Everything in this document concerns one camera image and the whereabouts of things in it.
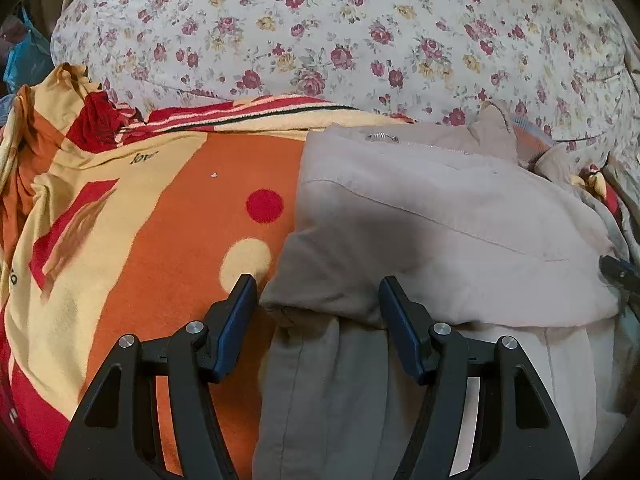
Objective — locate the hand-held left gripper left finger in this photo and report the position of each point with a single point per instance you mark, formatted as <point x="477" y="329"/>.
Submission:
<point x="235" y="325"/>

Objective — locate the beige jacket with striped trim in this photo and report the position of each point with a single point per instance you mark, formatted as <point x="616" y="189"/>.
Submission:
<point x="450" y="220"/>

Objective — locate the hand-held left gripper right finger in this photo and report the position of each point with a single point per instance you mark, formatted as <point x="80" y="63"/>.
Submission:
<point x="400" y="327"/>

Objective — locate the white floral quilt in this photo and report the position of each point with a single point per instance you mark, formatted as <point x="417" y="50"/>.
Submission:
<point x="350" y="25"/>

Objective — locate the orange dotted fleece blanket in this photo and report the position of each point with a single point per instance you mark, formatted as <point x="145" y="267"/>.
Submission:
<point x="190" y="220"/>

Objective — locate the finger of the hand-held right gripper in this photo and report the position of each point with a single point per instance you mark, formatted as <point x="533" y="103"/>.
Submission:
<point x="622" y="272"/>

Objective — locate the blue plastic bag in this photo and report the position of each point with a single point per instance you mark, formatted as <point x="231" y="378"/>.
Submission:
<point x="27" y="60"/>

